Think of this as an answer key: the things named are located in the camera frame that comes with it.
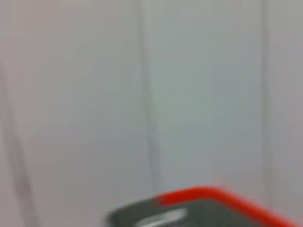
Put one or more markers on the orange plastic object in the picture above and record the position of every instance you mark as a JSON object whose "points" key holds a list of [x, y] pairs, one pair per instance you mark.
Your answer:
{"points": [[213, 192]]}

